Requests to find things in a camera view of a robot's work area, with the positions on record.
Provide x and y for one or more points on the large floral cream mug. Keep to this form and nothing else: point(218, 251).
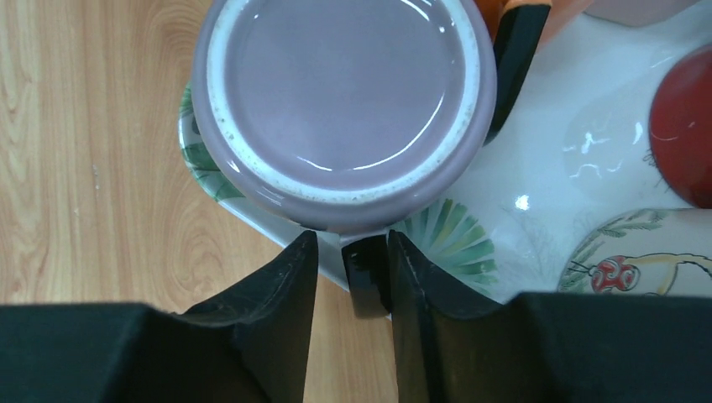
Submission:
point(654, 252)

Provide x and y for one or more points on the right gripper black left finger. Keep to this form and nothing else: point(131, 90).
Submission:
point(248, 343)

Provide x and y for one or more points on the pink faceted mug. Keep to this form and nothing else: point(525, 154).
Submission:
point(637, 13)

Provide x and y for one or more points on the red mug black handle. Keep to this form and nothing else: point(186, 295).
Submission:
point(680, 128)

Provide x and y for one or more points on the orange mug black handle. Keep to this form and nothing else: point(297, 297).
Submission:
point(517, 29)

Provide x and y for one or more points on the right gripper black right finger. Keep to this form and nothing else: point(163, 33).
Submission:
point(453, 344)

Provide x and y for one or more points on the floral white serving tray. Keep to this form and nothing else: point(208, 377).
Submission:
point(574, 153)

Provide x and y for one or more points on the purple mug black handle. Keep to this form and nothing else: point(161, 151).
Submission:
point(344, 117)

